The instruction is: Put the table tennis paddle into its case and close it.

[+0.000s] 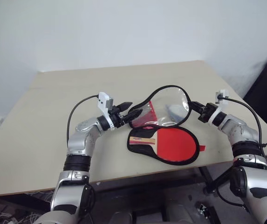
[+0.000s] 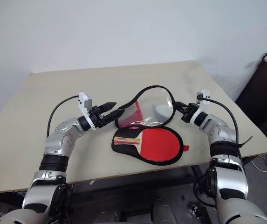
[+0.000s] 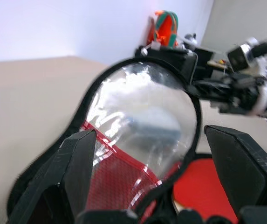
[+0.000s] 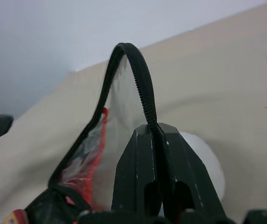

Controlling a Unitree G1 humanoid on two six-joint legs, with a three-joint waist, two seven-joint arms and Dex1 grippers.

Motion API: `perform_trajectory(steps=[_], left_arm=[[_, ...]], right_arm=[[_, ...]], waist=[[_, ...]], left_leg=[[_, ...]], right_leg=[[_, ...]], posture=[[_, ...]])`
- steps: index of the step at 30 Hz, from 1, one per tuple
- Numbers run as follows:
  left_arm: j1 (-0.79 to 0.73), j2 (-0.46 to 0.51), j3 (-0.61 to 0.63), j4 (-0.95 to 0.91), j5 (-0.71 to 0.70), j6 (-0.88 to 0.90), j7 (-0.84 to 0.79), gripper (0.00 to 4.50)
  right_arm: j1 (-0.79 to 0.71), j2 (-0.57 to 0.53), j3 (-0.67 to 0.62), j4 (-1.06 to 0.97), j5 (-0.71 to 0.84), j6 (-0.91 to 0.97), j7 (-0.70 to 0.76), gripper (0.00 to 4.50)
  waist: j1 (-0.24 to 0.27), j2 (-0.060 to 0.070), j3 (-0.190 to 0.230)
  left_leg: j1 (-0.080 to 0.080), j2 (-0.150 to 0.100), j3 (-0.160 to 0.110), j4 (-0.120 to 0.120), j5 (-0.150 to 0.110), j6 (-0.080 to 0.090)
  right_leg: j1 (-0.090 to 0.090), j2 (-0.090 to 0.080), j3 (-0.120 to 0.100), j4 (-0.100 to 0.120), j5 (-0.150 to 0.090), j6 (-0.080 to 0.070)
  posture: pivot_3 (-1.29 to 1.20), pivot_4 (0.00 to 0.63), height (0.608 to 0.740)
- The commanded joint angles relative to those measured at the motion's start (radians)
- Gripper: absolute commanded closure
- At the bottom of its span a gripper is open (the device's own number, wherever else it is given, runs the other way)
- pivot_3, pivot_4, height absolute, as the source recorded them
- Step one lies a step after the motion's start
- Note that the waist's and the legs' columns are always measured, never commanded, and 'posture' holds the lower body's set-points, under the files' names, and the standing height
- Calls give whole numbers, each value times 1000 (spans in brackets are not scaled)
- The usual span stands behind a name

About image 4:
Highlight gray and white plush toy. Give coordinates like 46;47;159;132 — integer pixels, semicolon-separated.
179;131;226;203

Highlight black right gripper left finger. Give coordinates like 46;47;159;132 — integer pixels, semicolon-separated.
111;124;162;214

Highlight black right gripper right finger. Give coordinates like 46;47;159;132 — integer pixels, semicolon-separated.
157;122;224;218

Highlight red paddle case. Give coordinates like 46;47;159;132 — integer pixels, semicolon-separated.
23;42;162;224

